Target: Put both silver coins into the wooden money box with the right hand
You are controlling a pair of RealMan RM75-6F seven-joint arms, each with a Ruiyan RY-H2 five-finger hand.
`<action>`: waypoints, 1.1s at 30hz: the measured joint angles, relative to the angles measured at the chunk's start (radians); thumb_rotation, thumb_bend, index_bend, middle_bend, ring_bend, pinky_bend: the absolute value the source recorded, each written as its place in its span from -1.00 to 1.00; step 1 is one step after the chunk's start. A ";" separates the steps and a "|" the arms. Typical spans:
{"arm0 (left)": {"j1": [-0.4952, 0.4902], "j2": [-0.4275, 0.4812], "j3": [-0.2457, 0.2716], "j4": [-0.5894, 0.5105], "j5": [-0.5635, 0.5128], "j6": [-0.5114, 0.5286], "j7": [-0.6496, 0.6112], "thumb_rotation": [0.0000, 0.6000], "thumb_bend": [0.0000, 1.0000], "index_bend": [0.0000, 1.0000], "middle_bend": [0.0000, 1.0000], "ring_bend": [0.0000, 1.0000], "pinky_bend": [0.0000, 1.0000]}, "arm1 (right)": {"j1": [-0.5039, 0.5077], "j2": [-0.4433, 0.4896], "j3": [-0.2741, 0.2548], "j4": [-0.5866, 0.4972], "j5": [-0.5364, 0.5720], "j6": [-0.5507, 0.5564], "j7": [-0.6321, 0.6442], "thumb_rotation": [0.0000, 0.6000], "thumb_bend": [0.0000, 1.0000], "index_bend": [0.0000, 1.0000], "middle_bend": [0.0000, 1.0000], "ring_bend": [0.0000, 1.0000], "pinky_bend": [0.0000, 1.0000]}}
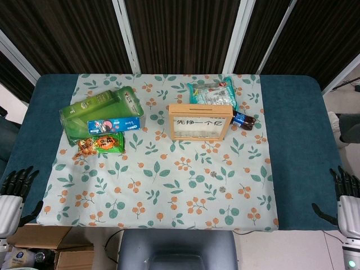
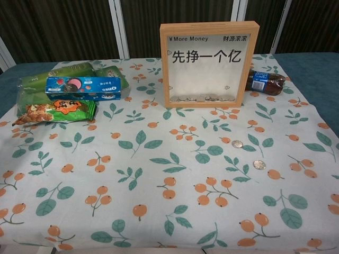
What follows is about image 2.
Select long green snack box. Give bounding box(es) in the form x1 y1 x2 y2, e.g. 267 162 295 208
16 62 97 93

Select green nut snack bag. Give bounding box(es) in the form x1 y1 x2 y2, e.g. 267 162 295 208
12 99 97 126

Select cola bottle blue label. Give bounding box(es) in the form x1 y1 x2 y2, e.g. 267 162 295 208
245 69 291 96

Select green pack white characters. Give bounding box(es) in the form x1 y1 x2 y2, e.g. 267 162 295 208
94 66 130 92

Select dark slatted partition screen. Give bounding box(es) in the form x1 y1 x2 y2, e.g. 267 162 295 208
0 0 339 66

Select blue Oreo cookie box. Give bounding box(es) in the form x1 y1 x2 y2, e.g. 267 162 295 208
45 76 123 102

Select floral leaf print tablecloth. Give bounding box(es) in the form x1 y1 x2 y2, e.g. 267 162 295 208
0 54 339 254

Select wooden framed box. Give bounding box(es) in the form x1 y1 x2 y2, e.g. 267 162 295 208
159 22 260 108

